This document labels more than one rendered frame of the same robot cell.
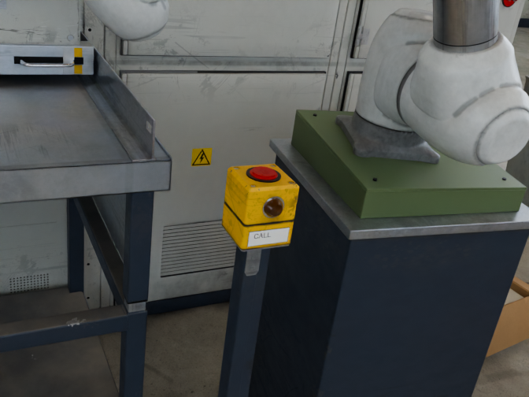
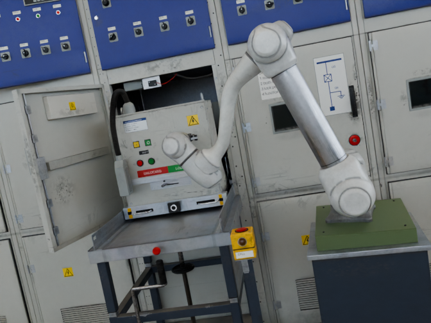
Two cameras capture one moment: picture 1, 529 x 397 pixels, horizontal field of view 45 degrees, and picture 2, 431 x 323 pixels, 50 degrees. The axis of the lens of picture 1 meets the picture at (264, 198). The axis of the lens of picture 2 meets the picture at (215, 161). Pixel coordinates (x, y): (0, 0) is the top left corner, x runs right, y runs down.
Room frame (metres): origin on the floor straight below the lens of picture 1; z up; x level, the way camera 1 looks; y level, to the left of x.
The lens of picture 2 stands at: (-0.53, -0.95, 1.38)
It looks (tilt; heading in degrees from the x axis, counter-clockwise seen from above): 7 degrees down; 37
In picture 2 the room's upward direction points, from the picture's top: 10 degrees counter-clockwise
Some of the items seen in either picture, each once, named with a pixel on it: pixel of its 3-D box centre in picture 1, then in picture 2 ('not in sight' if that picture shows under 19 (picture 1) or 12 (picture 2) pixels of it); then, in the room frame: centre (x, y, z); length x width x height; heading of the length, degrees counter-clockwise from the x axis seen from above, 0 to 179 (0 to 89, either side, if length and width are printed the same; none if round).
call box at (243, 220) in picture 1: (259, 205); (244, 243); (0.82, 0.01, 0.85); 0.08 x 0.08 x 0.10; 29
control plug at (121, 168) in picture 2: not in sight; (123, 177); (1.01, 0.79, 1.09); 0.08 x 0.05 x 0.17; 29
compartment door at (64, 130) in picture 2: not in sight; (77, 160); (0.94, 1.01, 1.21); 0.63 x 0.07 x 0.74; 13
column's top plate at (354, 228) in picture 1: (396, 179); (363, 234); (1.26, -0.28, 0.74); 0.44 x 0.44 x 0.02; 22
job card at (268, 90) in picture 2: not in sight; (272, 78); (1.66, 0.24, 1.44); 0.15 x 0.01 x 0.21; 119
